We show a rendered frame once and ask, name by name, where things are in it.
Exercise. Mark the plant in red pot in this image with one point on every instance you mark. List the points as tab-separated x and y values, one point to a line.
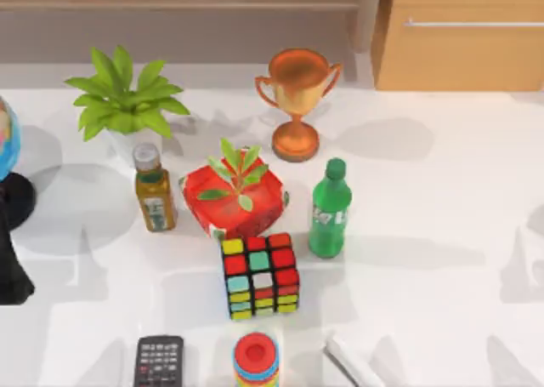
234	204

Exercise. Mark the green bottle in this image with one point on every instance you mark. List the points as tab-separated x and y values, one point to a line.
329	217

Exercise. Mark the multicoloured puzzle cube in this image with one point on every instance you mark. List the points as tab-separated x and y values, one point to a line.
259	276

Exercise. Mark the bronze trophy cup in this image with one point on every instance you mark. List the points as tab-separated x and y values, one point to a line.
297	89

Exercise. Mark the amber tea bottle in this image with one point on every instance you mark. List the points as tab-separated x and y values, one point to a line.
155	200

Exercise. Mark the green plant in white pot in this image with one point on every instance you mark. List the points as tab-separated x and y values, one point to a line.
123	102

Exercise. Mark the stack of coloured rings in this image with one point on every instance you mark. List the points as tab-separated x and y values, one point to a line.
255	361

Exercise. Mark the white flat object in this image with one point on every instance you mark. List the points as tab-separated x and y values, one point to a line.
346	361

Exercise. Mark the wooden open shelf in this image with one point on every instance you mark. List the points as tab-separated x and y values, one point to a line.
183	4

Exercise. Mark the black calculator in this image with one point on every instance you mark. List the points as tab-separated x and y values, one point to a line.
159	363

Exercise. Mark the wooden cupboard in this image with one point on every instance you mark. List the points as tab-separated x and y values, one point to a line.
459	55

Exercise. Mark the globe on black stand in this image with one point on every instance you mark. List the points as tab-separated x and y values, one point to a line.
8	149

